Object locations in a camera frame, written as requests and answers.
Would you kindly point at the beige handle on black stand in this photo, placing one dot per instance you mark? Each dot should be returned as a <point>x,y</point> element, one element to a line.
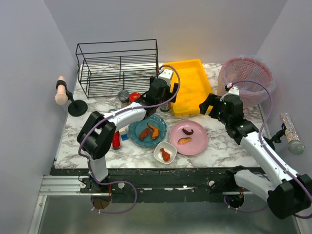
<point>77,107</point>

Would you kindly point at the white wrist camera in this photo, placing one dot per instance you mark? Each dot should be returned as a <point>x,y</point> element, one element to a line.
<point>230,90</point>
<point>166,75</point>

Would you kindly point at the red lid sauce jar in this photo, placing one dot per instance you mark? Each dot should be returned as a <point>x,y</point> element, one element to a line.
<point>134,96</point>

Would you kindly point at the fried chicken drumstick toy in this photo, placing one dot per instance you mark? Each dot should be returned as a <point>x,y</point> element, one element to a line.
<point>165,155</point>

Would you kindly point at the dark sauce glass bottle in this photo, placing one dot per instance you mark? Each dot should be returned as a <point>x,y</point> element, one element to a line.
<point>165,107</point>

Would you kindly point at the pink mesh waste basket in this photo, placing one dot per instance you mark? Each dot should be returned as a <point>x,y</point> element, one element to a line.
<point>255,79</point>

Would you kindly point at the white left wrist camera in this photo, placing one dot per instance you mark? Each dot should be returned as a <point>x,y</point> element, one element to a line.
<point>166,75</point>

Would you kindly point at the blue toy brick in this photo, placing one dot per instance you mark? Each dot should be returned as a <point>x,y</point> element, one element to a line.
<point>124,137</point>

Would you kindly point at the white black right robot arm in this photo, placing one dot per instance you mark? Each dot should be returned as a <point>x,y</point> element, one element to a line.
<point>285,191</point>

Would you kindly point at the glitter microphone on stand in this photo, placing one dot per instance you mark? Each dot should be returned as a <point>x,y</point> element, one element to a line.
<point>288,130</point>

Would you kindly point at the yellow plastic tray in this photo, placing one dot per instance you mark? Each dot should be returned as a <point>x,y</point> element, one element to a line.
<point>194,87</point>

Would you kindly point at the black mounting base rail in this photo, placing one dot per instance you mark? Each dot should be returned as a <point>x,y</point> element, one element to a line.
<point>158,185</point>

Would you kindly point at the teal glass plate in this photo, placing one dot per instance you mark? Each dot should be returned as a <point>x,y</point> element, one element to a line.
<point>136,128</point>

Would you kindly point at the octopus tentacle toy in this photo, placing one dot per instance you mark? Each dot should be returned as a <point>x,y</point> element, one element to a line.
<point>188,132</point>

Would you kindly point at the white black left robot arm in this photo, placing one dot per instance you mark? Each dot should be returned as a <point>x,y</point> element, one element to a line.
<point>96,136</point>

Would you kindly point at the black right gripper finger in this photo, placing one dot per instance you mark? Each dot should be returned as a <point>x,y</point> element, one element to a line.
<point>215,103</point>
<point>203,107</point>

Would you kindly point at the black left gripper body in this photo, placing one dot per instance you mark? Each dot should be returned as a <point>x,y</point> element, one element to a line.
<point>163,91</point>

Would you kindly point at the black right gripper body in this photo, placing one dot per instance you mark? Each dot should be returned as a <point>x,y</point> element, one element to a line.
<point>214,107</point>

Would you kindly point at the brown grilled meat toy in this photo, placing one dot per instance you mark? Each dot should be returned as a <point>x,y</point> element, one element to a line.
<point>144,133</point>

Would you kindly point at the red cylindrical can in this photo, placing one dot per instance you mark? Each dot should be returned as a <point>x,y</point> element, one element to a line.
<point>116,141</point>

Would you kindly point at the grey cap salt grinder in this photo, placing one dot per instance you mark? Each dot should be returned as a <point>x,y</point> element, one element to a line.
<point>123,97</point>

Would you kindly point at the small white square dish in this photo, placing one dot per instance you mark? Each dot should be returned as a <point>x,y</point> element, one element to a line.
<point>169,148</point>

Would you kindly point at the salmon slice toy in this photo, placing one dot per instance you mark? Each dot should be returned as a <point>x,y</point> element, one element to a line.
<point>184,140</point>

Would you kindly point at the black wire rack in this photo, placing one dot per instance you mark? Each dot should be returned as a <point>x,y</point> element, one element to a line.
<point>105,68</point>

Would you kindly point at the pink round plate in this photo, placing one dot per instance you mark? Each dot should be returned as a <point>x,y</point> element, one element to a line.
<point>200,137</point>

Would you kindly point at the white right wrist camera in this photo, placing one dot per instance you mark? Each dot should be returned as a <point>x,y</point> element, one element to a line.
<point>230,90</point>

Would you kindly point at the white toy brick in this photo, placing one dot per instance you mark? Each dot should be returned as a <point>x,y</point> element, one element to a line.
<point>122,131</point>

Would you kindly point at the aluminium extrusion rail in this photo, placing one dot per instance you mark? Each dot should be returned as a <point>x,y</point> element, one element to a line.
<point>61,185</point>

